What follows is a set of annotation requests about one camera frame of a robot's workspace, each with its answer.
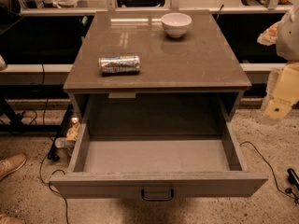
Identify tan shoe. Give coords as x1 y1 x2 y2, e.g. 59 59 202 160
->
0 214 24 224
0 153 27 180

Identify black floor cable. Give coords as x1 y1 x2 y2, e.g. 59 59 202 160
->
38 63 70 224
238 140 299 203

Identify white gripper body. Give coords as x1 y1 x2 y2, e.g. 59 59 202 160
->
276 1 299 61

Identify open grey top drawer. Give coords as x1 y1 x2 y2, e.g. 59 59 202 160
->
49 92 269 200

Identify white ceramic bowl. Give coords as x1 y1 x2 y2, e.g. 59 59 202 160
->
161 13 192 38

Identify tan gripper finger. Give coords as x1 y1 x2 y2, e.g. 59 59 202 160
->
257 21 280 46
261 62 299 125

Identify black plug device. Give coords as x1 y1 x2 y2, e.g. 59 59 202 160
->
287 168 299 190

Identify black floor cable left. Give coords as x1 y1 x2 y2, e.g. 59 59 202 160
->
38 63 70 224

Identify black drawer handle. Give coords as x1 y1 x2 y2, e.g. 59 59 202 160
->
141 189 175 202

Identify grey drawer cabinet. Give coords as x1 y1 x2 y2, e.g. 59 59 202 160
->
64 10 251 114

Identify black stand with clutter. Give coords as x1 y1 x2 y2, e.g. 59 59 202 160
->
47 105 81 161

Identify black floor cable right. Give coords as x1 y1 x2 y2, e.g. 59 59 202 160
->
238 140 299 203

